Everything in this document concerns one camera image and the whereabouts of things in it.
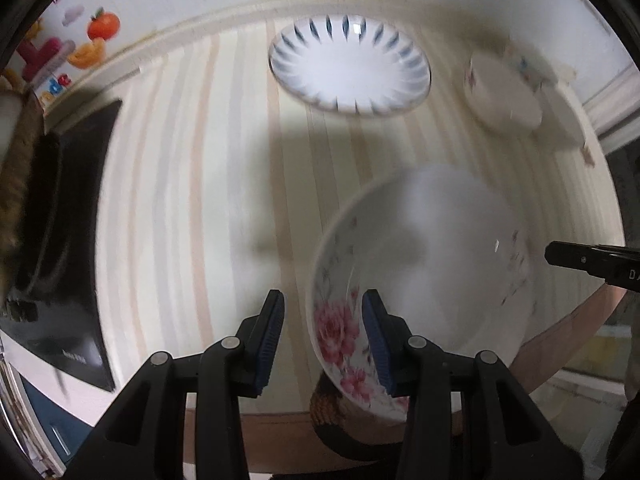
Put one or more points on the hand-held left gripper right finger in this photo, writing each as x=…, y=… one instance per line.
x=376, y=345

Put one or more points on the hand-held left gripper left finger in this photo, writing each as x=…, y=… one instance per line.
x=270, y=345

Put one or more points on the white dish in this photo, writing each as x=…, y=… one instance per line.
x=565, y=120

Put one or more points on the white plate with blue stripes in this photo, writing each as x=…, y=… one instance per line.
x=350, y=65

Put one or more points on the black induction cooktop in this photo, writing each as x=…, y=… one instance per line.
x=65, y=260

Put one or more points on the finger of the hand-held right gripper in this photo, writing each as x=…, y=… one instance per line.
x=590, y=260

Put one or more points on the white bowl with pink flowers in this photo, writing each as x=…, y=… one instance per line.
x=440, y=260

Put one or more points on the fruit wall sticker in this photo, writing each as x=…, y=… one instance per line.
x=100, y=25

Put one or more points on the white floral plate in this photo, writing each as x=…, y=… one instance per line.
x=500, y=95

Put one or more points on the striped tablecloth with cat print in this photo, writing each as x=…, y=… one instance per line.
x=200, y=210

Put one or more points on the white bowl with blue print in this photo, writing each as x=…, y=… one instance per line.
x=530, y=72

